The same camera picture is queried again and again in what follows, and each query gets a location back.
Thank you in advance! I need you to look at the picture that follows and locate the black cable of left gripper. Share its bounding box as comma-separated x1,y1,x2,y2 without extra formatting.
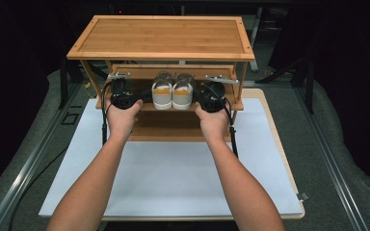
9,81,114,231

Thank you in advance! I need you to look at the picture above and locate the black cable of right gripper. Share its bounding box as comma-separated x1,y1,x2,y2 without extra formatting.
223,97,240,159

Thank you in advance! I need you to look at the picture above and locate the person's right hand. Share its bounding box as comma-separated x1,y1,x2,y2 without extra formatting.
194,102,232,144

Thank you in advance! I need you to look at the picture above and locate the wooden shoe rack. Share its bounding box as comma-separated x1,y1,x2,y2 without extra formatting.
66,14,256,143

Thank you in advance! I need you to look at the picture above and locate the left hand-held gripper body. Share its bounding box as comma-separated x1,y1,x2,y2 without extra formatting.
106,72,145,111

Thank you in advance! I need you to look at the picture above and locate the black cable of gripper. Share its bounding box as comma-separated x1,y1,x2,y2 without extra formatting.
9,81,114,231
223,97,240,159

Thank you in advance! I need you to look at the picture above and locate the person's left hand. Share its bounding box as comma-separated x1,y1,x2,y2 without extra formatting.
105,98,145,143

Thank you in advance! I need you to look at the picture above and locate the white paper sheet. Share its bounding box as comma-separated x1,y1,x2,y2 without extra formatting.
38,97,304,218

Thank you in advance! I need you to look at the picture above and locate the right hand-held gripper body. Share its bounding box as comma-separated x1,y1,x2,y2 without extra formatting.
198,74,241,114

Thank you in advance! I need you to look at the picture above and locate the black metal stand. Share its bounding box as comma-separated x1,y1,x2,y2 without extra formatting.
58,59,85,110

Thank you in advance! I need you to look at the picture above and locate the white shoe with yellow insole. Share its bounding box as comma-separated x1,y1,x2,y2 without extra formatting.
172,72,197,111
151,70,175,111

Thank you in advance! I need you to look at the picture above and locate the metal floor rail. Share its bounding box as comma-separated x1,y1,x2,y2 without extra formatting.
0,84,82,231
293,86,370,231

